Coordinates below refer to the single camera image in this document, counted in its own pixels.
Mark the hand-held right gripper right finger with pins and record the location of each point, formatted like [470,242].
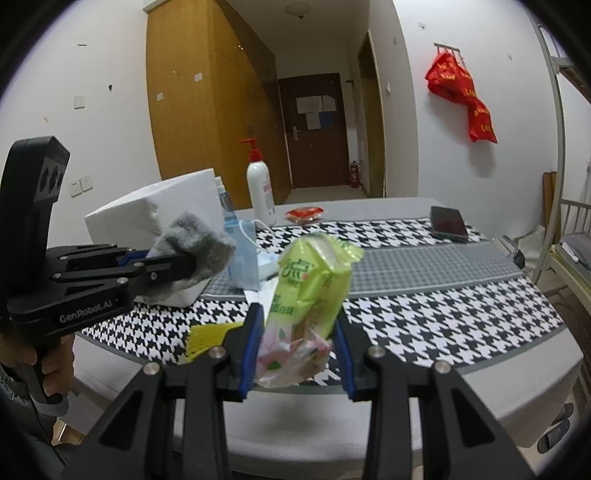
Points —
[344,360]

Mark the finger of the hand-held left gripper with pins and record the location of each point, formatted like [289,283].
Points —
[171,270]
[92,253]

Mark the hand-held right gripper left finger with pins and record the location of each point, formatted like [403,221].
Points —
[252,344]

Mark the grey sock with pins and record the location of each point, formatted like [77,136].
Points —
[198,240]

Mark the yellow foam fruit net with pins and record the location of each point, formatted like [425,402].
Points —
[207,339]

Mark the white foam box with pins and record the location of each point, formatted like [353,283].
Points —
[138,207]

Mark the green tissue packet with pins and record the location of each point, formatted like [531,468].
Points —
[314,286]

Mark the person's left forearm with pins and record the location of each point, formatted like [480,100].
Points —
[16,401]

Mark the person's left hand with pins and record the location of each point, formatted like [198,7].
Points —
[59,367]

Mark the clear spray bottle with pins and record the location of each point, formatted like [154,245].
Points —
[226,203]

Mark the white lotion pump bottle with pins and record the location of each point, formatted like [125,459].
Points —
[260,189]

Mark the red snack packet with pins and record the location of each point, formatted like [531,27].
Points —
[304,214]

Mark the wooden wardrobe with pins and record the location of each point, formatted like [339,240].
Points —
[184,115]

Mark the black smartphone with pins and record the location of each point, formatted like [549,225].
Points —
[448,224]

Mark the red fire extinguisher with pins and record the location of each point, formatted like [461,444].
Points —
[354,175]

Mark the dark brown entrance door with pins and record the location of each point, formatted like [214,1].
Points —
[318,154]

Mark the small white paper notice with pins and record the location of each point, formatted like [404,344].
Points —
[312,121]

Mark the blue paper notice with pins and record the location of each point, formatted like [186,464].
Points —
[327,121]

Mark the black slipper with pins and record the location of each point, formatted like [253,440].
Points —
[553,438]
[562,414]

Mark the wooden side door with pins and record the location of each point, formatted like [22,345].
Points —
[371,129]

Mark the grey mattress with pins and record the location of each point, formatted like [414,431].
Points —
[579,247]

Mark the wooden board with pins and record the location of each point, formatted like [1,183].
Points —
[549,196]

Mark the ceiling lamp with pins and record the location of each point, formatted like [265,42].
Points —
[297,9]

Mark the red hanging bag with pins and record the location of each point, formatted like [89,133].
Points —
[455,85]

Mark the white double light switch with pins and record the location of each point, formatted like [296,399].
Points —
[80,184]

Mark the white blank wall plate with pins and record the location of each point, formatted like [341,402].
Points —
[80,101]

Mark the metal bunk bed frame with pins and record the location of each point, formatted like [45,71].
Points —
[561,138]

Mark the metal wall hook rack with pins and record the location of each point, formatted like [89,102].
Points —
[448,47]

